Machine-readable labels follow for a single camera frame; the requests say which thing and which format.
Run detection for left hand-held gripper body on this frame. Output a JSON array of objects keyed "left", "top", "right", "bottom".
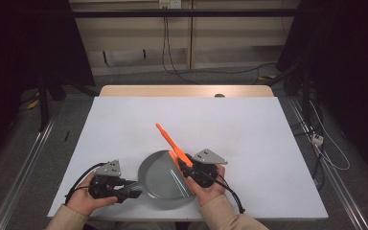
[{"left": 87, "top": 159, "right": 128, "bottom": 204}]

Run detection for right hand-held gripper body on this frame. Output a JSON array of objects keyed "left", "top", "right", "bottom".
[{"left": 185, "top": 149, "right": 228, "bottom": 189}]

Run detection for orange brush with grey bristles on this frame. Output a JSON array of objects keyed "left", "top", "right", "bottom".
[{"left": 155, "top": 123, "right": 195, "bottom": 171}]

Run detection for grey dustpan with orange edge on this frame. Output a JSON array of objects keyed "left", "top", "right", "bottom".
[{"left": 126, "top": 149, "right": 196, "bottom": 202}]

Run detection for person's right hand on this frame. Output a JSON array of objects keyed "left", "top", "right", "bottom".
[{"left": 185, "top": 164, "right": 227, "bottom": 207}]

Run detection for person's left hand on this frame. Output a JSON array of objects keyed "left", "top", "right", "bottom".
[{"left": 66, "top": 172, "right": 119, "bottom": 218}]

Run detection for wooden table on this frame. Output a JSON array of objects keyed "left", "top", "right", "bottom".
[{"left": 99, "top": 84, "right": 275, "bottom": 98}]

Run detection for black metal stand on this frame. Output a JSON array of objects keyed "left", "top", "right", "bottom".
[
  {"left": 267, "top": 60, "right": 313, "bottom": 128},
  {"left": 37, "top": 71, "right": 67, "bottom": 132}
]

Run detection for white power strip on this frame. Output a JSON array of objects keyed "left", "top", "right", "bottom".
[{"left": 310, "top": 133, "right": 325, "bottom": 147}]

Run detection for black horizontal metal bar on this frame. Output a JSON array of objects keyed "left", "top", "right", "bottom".
[{"left": 71, "top": 9, "right": 301, "bottom": 18}]

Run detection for dark curtain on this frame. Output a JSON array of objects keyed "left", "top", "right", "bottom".
[
  {"left": 0, "top": 0, "right": 96, "bottom": 167},
  {"left": 276, "top": 0, "right": 368, "bottom": 185}
]

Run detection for left hand-held gripper black cable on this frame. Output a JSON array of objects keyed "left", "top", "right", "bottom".
[{"left": 64, "top": 162, "right": 108, "bottom": 205}]

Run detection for hand-held gripper black cable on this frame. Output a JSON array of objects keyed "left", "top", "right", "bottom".
[
  {"left": 204, "top": 172, "right": 246, "bottom": 215},
  {"left": 64, "top": 162, "right": 108, "bottom": 205}
]

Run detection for right hand-held gripper black cable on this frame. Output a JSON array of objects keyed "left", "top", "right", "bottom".
[{"left": 204, "top": 172, "right": 246, "bottom": 215}]

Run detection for aluminium floor rail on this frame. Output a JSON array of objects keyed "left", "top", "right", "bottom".
[
  {"left": 287, "top": 97, "right": 368, "bottom": 230},
  {"left": 0, "top": 104, "right": 62, "bottom": 230}
]

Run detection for black wall cable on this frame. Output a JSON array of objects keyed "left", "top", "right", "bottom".
[
  {"left": 165, "top": 15, "right": 277, "bottom": 77},
  {"left": 161, "top": 15, "right": 202, "bottom": 85}
]

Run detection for black floor cables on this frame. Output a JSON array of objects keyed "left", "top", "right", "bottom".
[{"left": 295, "top": 95, "right": 326, "bottom": 190}]

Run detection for white floor cable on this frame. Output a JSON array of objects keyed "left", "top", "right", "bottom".
[{"left": 310, "top": 100, "right": 351, "bottom": 172}]

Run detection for white wall socket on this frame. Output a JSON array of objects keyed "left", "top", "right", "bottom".
[{"left": 158, "top": 0, "right": 182, "bottom": 10}]

